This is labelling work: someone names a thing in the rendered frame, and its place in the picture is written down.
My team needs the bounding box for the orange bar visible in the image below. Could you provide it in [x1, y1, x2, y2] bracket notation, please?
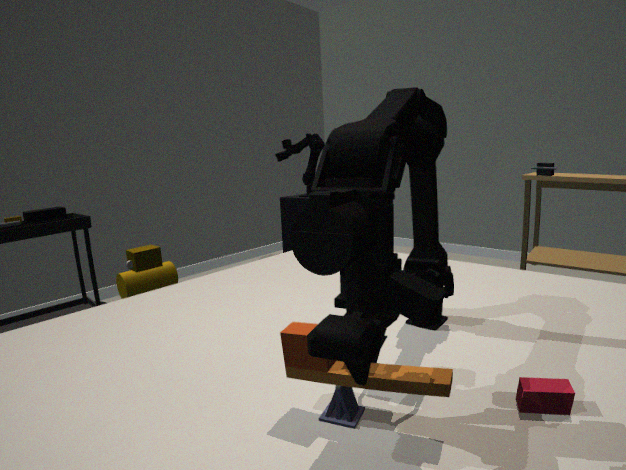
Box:
[280, 321, 453, 397]

